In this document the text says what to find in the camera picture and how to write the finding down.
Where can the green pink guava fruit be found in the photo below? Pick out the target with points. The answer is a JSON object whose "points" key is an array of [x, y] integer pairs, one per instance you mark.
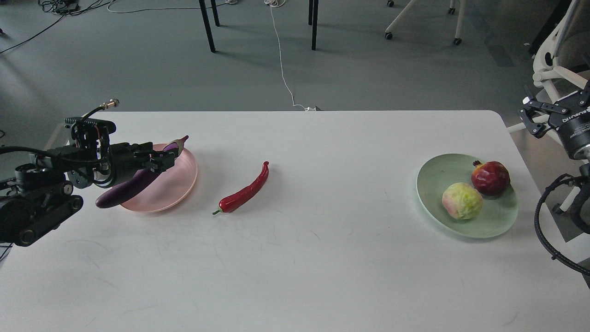
{"points": [[462, 201]]}

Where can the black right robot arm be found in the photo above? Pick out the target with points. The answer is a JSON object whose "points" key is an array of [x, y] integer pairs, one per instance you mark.
{"points": [[574, 203]]}

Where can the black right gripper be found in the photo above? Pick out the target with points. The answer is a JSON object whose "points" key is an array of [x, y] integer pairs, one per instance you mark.
{"points": [[571, 122]]}

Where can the light green plate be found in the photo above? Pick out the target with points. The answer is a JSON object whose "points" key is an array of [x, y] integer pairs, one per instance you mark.
{"points": [[497, 215]]}

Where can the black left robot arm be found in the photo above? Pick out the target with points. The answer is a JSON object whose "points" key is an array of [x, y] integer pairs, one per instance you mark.
{"points": [[39, 196]]}

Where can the white office chair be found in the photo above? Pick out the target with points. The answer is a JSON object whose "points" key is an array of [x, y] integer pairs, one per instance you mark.
{"points": [[562, 60]]}

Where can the dark red pomegranate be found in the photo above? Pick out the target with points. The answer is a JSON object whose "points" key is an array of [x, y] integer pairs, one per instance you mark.
{"points": [[490, 178]]}

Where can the white rolling chair base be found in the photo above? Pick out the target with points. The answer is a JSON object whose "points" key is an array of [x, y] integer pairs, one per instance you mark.
{"points": [[455, 7]]}

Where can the purple eggplant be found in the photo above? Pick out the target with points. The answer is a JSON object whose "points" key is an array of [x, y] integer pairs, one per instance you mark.
{"points": [[123, 192]]}

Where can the red chili pepper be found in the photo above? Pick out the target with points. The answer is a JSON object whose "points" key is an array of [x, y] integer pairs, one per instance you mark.
{"points": [[234, 201]]}

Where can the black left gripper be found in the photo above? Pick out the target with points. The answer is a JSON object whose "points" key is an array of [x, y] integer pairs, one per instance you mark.
{"points": [[126, 159]]}

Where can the pink plate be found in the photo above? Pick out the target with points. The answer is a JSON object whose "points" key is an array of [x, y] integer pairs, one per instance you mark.
{"points": [[169, 189]]}

